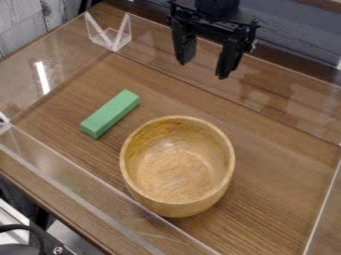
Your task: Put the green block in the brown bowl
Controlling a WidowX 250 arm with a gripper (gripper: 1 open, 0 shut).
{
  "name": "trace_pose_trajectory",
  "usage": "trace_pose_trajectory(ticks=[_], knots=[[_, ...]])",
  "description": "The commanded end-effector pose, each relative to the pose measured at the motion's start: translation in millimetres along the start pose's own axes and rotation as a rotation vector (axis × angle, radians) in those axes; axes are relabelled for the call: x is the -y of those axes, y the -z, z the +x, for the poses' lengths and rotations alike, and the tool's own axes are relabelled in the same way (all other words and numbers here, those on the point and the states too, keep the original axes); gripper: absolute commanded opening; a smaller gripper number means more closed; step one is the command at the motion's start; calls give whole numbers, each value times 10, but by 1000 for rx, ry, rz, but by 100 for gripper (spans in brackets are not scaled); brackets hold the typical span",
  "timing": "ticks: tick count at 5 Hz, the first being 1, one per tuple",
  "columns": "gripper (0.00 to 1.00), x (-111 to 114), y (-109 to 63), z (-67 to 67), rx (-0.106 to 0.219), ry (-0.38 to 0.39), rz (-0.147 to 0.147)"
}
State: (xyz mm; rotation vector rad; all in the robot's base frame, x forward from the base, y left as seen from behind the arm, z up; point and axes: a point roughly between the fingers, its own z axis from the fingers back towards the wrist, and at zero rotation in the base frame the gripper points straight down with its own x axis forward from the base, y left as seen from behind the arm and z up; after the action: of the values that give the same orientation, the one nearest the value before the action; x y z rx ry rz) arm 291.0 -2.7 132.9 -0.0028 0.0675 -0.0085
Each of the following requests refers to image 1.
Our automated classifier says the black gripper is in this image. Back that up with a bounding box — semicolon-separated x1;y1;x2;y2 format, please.
170;0;261;80

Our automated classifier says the green rectangular block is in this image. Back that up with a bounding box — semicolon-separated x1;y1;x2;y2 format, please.
81;90;141;138

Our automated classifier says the brown wooden bowl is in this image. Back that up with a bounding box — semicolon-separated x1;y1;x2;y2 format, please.
121;116;236;218

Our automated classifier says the clear acrylic corner bracket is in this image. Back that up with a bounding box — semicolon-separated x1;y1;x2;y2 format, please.
85;12;133;52

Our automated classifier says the clear acrylic tray wall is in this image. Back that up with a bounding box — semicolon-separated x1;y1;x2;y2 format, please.
0;113;221;255

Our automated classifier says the black cable lower left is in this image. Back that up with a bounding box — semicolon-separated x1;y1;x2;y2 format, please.
0;223;48;255

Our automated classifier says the black metal bracket with bolt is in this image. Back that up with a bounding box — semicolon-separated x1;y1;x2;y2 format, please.
30;221;77;255

